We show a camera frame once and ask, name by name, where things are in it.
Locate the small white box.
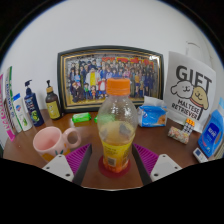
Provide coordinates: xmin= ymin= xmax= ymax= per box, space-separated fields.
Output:
xmin=192 ymin=147 xmax=210 ymax=164

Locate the white paper gift bag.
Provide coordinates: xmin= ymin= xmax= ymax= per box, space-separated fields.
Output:
xmin=163 ymin=41 xmax=217 ymax=134

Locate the orange-capped juice bottle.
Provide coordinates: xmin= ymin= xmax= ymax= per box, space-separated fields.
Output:
xmin=96 ymin=77 xmax=139 ymax=174

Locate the pink ceramic mug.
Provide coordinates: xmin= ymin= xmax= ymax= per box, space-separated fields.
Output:
xmin=32 ymin=126 xmax=83 ymax=163

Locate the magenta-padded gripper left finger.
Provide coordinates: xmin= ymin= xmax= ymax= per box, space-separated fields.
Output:
xmin=42 ymin=143 xmax=93 ymax=186

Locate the tall green white box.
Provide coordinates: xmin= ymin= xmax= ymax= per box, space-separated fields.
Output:
xmin=3 ymin=65 xmax=23 ymax=134

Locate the small puzzle cube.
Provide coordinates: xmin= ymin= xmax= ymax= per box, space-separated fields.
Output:
xmin=182 ymin=118 xmax=196 ymax=135

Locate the dark blue pump bottle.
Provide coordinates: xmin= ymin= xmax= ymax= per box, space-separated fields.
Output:
xmin=23 ymin=79 xmax=45 ymax=128

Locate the blue detergent bottle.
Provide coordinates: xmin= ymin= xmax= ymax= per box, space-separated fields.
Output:
xmin=197 ymin=97 xmax=224 ymax=159

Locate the small patterned packet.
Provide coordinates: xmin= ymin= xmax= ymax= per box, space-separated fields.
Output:
xmin=167 ymin=125 xmax=190 ymax=145

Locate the white shampoo bottle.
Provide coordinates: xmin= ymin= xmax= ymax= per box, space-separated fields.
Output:
xmin=12 ymin=92 xmax=34 ymax=132

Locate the blue tissue pack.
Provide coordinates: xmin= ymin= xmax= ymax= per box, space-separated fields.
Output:
xmin=137 ymin=96 xmax=169 ymax=128

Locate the tall pink box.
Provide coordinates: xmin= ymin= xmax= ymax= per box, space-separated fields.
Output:
xmin=0 ymin=73 xmax=17 ymax=142

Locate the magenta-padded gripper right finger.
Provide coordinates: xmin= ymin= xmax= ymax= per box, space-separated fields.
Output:
xmin=131 ymin=143 xmax=183 ymax=186

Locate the brown yellow-label pump bottle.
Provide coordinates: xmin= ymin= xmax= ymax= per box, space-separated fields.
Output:
xmin=45 ymin=79 xmax=63 ymax=121

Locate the dark-framed group picture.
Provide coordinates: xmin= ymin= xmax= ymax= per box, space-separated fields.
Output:
xmin=56 ymin=45 xmax=165 ymax=113

